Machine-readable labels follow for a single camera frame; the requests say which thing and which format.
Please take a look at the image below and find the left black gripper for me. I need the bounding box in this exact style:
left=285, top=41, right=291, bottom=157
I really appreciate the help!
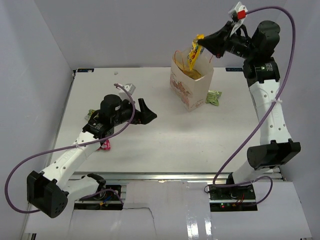
left=111, top=98, right=157, bottom=127

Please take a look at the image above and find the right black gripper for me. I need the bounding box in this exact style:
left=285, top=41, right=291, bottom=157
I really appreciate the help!
left=198, top=22, right=257, bottom=61

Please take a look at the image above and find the yellow candy packet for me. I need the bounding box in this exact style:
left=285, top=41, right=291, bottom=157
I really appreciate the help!
left=187, top=34, right=205, bottom=71

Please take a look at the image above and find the large brown snack bag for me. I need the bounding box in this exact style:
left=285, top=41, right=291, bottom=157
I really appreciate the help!
left=179, top=67, right=202, bottom=80

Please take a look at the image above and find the red snack packet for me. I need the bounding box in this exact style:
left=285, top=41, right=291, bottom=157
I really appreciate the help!
left=99, top=139, right=111, bottom=151

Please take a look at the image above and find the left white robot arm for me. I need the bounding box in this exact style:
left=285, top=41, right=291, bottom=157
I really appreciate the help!
left=26, top=94, right=157, bottom=218

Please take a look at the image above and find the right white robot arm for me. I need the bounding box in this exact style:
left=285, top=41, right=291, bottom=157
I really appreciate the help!
left=197, top=20, right=301, bottom=200

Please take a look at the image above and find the cream paper bag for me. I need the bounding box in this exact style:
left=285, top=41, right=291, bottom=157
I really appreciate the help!
left=169, top=48, right=214, bottom=112

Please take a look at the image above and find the green snack packet left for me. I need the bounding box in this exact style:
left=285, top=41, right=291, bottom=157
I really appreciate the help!
left=84, top=109, right=95, bottom=121

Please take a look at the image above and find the green snack packet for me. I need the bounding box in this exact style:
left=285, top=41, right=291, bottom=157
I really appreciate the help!
left=205, top=90, right=222, bottom=106
left=84, top=109, right=95, bottom=121

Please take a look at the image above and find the green snack packet right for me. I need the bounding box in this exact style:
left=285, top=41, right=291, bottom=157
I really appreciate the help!
left=205, top=90, right=222, bottom=106

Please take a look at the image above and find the white foam board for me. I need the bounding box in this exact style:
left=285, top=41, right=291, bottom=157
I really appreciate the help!
left=25, top=181, right=312, bottom=240

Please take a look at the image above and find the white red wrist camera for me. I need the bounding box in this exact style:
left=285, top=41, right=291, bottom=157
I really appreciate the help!
left=228, top=1, right=248, bottom=36

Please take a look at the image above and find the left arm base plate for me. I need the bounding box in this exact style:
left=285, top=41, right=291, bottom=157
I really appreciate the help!
left=74, top=185, right=124, bottom=211

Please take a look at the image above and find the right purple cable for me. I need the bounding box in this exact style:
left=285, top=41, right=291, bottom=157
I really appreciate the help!
left=204, top=6, right=297, bottom=207

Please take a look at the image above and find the purple cable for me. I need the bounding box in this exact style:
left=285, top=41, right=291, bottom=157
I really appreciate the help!
left=4, top=83, right=137, bottom=214
left=204, top=6, right=297, bottom=207

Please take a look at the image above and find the aluminium front rail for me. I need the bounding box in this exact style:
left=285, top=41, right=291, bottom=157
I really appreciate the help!
left=70, top=169, right=283, bottom=182

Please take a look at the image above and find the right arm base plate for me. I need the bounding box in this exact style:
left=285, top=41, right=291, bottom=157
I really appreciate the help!
left=204, top=184, right=258, bottom=213

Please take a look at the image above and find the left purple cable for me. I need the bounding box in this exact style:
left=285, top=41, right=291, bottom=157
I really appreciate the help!
left=4, top=83, right=137, bottom=214

